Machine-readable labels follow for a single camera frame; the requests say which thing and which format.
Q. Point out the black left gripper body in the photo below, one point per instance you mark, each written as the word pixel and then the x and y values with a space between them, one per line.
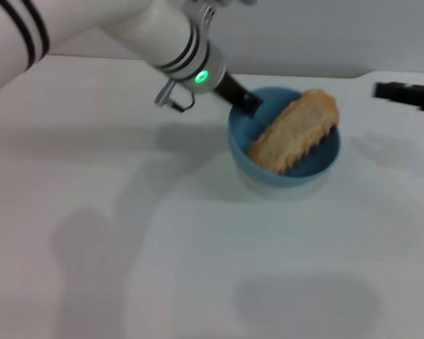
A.
pixel 229 88

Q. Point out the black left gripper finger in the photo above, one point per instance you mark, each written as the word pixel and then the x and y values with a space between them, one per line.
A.
pixel 251 103

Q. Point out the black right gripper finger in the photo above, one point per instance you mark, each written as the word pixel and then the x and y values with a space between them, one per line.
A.
pixel 390 91

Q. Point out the toasted bread slice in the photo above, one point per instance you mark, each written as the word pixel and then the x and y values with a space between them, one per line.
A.
pixel 293 134

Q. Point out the blue bowl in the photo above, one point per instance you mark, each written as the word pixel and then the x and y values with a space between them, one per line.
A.
pixel 304 173

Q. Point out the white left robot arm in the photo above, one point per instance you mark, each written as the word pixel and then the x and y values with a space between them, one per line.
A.
pixel 127 28

